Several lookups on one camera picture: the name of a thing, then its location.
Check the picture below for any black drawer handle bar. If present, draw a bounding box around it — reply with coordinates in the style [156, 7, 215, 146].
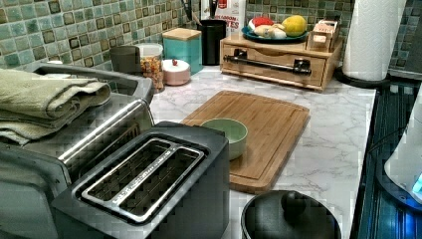
[223, 49, 312, 76]

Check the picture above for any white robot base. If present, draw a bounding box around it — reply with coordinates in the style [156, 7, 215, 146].
[377, 84, 421, 213]

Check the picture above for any wooden drawer box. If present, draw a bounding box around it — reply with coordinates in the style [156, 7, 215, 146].
[220, 35, 342, 92]

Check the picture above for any light green ceramic bowl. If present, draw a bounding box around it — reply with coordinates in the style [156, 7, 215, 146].
[202, 119, 248, 160]

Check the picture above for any pink lidded sugar bowl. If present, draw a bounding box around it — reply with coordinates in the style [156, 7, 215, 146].
[162, 59, 190, 86]

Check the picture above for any bamboo cutting board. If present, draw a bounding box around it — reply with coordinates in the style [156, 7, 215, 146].
[183, 91, 310, 194]

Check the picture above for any black two-slot toaster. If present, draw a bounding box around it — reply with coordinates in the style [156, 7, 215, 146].
[53, 121, 229, 239]

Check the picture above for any clear cereal container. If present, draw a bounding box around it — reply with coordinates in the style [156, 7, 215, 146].
[136, 43, 164, 93]

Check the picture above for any teal canister with wooden lid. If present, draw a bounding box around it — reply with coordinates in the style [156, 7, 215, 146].
[162, 28, 203, 75]

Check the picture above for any black utensil holder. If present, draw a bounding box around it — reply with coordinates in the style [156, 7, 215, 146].
[197, 19, 226, 66]

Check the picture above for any blue plate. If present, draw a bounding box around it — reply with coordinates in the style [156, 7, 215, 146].
[241, 27, 308, 44]

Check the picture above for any dark grey cup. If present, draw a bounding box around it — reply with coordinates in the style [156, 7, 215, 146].
[109, 46, 141, 75]

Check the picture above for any plush watermelon slice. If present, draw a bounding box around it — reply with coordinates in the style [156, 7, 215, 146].
[248, 17, 274, 30]

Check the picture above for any white cereal box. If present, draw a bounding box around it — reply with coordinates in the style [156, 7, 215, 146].
[197, 0, 246, 37]

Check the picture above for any plush banana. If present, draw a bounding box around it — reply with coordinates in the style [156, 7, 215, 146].
[253, 24, 287, 39]

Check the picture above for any black pot with lid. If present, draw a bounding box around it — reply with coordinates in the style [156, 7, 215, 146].
[241, 190, 341, 239]

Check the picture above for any plush yellow lemon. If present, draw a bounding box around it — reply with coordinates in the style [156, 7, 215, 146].
[282, 15, 307, 37]

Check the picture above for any small wooden tea box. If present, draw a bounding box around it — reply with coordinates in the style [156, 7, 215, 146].
[306, 19, 339, 53]

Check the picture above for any black paper towel holder base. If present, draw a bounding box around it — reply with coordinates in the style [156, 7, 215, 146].
[333, 67, 390, 89]

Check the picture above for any folded beige towel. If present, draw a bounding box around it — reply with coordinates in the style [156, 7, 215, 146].
[0, 70, 110, 145]

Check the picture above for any stainless steel toaster oven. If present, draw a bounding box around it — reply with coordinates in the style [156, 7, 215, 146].
[1, 63, 154, 239]

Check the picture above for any paper towel roll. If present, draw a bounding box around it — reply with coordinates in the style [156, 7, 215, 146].
[342, 0, 407, 83]

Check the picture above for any wooden spoon handle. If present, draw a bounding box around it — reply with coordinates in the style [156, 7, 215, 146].
[181, 0, 201, 26]

